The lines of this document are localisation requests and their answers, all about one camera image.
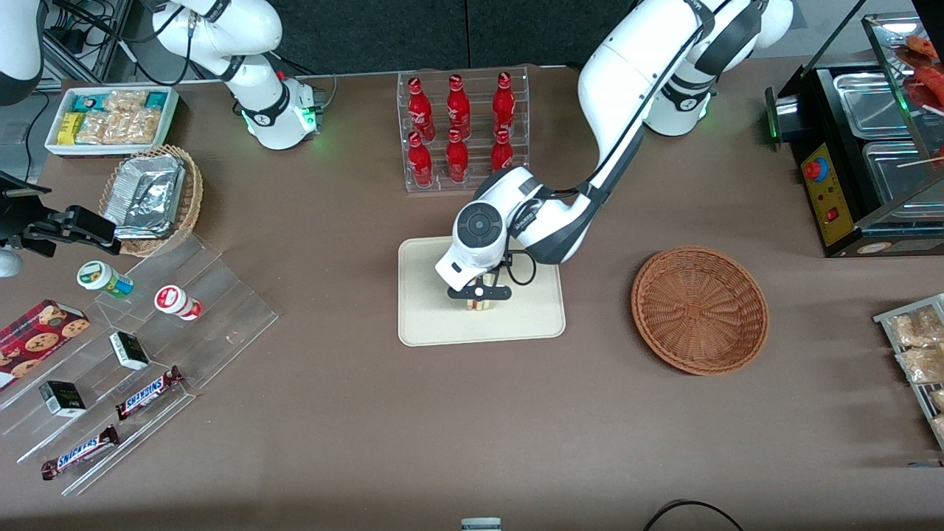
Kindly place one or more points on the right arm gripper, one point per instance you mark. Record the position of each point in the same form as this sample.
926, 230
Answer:
20, 223

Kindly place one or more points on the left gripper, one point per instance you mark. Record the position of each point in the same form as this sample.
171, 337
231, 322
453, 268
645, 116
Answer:
491, 277

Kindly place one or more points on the triangle sandwich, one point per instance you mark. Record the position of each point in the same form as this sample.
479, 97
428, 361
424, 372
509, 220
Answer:
479, 304

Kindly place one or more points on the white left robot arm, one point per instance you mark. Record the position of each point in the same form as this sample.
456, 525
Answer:
627, 74

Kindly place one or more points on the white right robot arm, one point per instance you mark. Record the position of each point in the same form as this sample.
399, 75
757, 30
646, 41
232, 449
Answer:
258, 110

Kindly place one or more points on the cream plastic tray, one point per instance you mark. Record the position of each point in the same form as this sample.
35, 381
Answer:
516, 317

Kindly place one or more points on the aluminium foil tray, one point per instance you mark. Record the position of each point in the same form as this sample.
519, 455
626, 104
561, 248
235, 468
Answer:
144, 195

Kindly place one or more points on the light wicker basket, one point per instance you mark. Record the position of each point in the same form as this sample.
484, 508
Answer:
190, 199

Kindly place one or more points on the round brown wicker basket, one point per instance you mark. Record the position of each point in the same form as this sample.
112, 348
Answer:
700, 310

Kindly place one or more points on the green lid white cup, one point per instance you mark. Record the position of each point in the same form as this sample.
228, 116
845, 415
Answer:
99, 277

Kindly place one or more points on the white rectangular snack bin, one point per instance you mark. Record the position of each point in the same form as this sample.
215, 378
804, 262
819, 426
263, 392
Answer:
55, 144

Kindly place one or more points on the clear cracker bag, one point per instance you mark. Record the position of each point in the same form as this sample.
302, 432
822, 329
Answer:
125, 102
94, 128
134, 127

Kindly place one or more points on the yellow snack pack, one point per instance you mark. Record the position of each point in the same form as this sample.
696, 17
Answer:
70, 128

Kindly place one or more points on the red lid white cup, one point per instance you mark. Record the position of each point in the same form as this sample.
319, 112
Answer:
175, 301

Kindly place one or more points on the red cookie box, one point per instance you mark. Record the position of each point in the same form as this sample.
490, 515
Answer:
37, 339

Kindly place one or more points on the teal snack pack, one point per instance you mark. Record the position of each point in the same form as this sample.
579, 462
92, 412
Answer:
156, 99
88, 102

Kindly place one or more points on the small black box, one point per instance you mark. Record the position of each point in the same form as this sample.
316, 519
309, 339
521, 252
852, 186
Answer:
63, 398
130, 350

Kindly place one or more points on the red cola bottle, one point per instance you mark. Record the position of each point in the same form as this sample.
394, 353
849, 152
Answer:
420, 162
457, 158
502, 153
504, 103
420, 110
458, 107

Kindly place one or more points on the clear acrylic stepped stand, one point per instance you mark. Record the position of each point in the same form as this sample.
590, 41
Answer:
221, 310

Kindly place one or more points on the snickers chocolate bar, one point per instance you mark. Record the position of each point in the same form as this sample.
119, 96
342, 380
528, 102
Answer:
147, 393
80, 452

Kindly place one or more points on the clear acrylic bottle rack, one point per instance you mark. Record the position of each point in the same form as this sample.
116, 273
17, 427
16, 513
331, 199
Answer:
516, 96

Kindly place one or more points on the grey white small device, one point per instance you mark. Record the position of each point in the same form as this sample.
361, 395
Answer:
481, 524

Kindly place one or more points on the black food warmer cabinet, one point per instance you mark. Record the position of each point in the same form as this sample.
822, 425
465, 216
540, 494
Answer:
826, 192

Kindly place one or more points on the steel food pan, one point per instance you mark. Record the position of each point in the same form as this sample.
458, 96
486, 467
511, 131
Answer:
903, 177
870, 103

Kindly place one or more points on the clear pastry bag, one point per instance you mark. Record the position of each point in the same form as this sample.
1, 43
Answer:
922, 365
914, 328

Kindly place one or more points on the red sausage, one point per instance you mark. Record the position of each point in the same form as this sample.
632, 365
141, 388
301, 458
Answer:
933, 85
925, 46

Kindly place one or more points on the aluminium frame rack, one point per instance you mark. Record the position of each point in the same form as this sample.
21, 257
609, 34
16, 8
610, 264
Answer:
81, 37

